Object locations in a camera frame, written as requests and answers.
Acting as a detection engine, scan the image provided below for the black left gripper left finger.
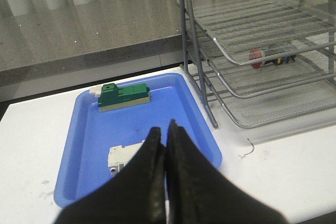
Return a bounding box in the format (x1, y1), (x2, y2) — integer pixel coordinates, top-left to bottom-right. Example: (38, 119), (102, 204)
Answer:
(55, 127), (166, 223)

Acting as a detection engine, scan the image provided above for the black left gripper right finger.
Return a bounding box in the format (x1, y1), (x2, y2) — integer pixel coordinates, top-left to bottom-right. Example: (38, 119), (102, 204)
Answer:
(166, 120), (287, 223)

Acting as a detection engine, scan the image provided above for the silver mesh tray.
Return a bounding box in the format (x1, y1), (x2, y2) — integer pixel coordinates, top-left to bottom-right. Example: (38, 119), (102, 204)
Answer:
(208, 77), (335, 129)
(200, 37), (335, 99)
(191, 0), (335, 65)

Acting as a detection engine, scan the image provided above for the red emergency stop button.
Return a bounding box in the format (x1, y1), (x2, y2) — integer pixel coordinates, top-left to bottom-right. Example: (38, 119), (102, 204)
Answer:
(248, 47), (297, 69)

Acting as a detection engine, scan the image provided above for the white circuit breaker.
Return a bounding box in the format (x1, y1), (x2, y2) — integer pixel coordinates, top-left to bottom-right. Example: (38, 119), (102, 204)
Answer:
(108, 140), (145, 177)

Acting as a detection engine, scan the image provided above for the blue plastic tray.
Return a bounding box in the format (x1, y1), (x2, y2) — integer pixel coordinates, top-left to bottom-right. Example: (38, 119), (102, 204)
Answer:
(54, 73), (222, 208)

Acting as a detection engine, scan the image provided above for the green terminal block module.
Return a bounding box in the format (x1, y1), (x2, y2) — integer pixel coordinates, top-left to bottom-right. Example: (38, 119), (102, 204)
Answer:
(89, 83), (151, 112)

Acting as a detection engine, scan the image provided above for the grey stone counter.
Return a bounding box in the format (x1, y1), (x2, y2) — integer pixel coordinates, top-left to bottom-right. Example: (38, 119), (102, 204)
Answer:
(1, 0), (182, 85)

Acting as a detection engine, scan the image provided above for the thin bent wire piece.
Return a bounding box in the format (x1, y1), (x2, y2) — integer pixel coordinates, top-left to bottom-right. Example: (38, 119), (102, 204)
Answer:
(238, 137), (256, 158)

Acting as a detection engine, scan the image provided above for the silver mesh rack frame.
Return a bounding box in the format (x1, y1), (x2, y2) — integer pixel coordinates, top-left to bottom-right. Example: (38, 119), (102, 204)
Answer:
(178, 0), (335, 114)

